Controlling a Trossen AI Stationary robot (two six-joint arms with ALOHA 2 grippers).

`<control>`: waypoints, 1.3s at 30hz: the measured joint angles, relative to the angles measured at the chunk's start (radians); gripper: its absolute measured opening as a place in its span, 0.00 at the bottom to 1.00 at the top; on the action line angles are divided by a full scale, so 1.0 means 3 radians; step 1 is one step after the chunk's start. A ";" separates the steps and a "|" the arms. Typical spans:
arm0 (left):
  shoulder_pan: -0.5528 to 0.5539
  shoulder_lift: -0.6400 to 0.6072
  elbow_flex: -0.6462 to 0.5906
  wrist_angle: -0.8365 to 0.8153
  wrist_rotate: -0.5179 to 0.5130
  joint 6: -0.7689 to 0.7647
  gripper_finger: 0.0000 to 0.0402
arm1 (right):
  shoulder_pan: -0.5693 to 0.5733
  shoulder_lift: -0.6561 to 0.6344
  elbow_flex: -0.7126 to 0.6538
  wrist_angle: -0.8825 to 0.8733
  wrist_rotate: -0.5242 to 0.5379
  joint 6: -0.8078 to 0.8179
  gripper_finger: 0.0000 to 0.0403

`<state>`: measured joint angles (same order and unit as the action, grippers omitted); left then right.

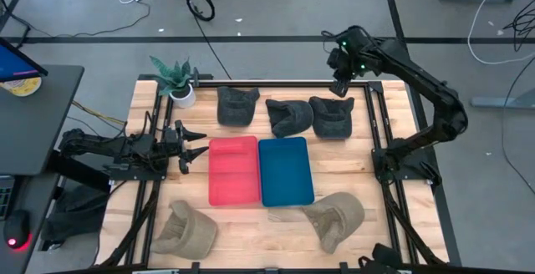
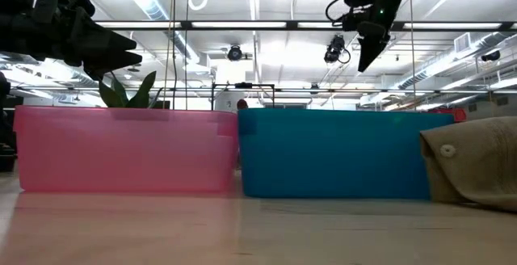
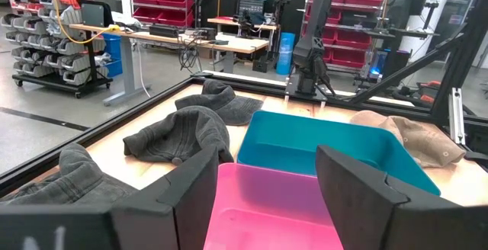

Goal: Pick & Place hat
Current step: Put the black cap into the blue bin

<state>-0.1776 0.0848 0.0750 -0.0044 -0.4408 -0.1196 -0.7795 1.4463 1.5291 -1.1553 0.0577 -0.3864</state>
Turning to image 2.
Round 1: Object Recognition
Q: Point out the beige hat with white button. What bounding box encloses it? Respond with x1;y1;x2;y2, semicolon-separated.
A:
419;116;517;212

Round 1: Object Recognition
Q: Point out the green leafy plant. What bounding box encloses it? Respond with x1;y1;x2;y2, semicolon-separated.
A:
98;69;165;109

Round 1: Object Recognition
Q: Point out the black distant rig frame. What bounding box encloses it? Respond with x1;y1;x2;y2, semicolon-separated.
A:
210;82;276;111

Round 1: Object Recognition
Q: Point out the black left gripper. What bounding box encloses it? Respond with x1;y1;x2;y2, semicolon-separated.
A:
0;0;144;82

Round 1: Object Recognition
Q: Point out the red bin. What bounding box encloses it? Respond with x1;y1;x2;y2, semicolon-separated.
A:
427;107;468;124

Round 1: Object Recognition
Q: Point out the thin dark hanging cable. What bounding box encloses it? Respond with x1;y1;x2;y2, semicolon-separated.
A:
183;0;191;111

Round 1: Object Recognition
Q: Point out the pink translucent plastic bin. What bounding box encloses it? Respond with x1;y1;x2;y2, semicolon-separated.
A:
12;105;239;196

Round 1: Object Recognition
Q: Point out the thin hanging cord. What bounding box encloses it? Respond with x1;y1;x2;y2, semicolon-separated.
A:
408;0;418;111

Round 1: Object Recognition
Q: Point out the blue plastic bin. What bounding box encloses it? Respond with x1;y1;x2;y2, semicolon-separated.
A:
237;107;456;200

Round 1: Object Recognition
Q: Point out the black ceiling camera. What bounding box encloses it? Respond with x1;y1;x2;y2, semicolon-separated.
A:
480;49;502;63
226;44;244;62
323;34;352;65

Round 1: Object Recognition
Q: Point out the black overhead frame bar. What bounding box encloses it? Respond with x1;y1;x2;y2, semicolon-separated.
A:
95;19;517;32

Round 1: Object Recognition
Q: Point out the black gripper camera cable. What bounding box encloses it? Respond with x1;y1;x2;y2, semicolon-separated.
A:
325;0;349;27

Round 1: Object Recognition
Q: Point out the yellow hanging rope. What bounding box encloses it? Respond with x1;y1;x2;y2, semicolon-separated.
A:
162;0;178;111

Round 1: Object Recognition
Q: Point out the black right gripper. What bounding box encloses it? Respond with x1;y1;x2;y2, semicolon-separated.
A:
342;0;418;74

